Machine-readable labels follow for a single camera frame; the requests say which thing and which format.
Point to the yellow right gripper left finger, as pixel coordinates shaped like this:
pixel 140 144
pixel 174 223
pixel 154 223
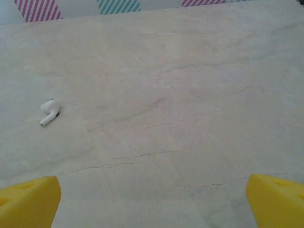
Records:
pixel 35 204

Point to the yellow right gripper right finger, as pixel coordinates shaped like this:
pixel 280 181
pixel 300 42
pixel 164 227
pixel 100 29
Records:
pixel 273 209

